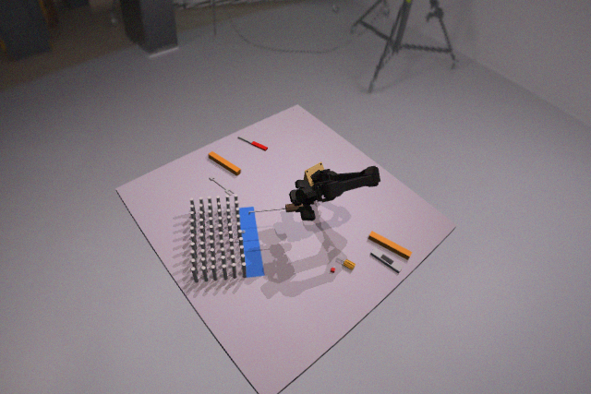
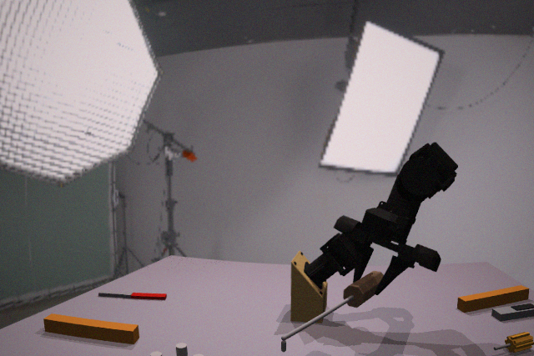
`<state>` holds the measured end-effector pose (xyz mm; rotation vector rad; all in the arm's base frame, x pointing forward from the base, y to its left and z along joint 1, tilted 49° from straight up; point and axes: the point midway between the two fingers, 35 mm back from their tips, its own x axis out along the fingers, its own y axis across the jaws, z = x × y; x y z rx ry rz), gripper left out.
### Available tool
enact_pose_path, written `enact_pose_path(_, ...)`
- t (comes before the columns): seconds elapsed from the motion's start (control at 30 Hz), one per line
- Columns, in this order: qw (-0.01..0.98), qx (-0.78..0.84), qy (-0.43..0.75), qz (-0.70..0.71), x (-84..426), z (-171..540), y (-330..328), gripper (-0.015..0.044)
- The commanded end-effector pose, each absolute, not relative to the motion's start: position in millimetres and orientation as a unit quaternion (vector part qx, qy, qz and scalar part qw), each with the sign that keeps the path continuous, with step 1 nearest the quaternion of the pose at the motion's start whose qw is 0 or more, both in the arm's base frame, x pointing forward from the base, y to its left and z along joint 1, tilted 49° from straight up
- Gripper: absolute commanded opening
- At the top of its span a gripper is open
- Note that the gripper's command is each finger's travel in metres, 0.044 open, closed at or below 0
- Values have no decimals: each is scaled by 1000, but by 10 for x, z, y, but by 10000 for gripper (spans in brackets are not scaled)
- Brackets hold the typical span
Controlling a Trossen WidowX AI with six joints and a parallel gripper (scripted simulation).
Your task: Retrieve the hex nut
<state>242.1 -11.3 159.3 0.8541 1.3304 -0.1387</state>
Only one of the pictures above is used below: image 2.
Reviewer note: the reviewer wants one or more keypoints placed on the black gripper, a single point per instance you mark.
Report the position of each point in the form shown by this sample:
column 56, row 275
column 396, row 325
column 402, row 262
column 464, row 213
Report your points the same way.
column 407, row 255

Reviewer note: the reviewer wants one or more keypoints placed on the hook tool with brown wooden handle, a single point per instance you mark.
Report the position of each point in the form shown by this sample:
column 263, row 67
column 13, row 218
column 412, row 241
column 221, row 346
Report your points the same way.
column 354, row 295

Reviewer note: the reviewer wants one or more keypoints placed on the orange rectangular bar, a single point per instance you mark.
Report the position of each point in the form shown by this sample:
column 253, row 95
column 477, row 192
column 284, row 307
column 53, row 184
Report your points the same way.
column 492, row 299
column 94, row 329

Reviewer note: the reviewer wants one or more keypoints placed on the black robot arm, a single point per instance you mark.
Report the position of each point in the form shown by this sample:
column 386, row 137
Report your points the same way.
column 428, row 171

